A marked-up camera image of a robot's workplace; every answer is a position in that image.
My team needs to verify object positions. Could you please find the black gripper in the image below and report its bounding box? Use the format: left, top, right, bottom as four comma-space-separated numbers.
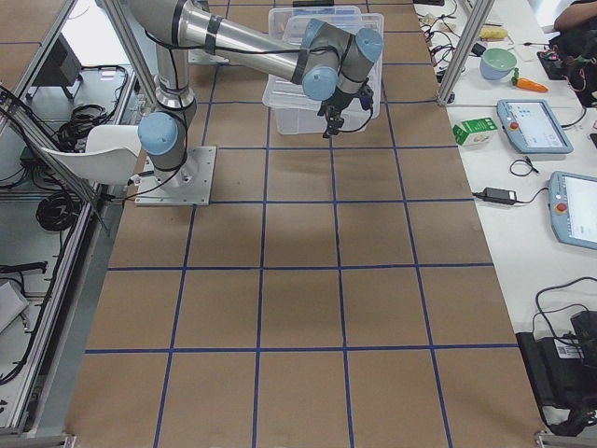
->
317, 88, 358, 138

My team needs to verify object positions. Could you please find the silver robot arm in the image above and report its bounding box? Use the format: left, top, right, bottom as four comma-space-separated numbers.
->
130, 1, 383, 187

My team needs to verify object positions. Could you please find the clear plastic storage box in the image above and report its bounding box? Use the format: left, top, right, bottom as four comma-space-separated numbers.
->
262, 5, 384, 135

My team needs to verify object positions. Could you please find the green white carton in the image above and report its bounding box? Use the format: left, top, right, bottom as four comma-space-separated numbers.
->
452, 117, 498, 147

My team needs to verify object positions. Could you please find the black power adapter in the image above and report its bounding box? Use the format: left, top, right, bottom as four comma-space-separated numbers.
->
472, 187, 518, 205

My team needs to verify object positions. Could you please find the green and blue bowl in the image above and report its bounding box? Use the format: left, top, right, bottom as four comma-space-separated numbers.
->
479, 48, 517, 80

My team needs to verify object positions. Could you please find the toy corn cob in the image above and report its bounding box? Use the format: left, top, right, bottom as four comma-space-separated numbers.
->
479, 26, 508, 41

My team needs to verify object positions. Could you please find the toy carrot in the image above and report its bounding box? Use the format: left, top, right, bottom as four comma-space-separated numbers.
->
511, 67, 548, 93

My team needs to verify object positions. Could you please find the blue teach pendant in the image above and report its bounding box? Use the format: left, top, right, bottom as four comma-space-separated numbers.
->
496, 99, 574, 155
548, 171, 596, 249

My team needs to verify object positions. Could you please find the white plastic chair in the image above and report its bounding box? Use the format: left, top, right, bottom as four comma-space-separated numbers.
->
42, 125, 141, 185

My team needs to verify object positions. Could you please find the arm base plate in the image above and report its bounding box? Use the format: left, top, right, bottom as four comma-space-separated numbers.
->
133, 146, 216, 206
188, 49, 229, 65

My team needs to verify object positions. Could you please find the aluminium frame post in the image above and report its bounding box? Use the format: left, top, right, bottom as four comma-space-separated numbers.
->
437, 0, 494, 106

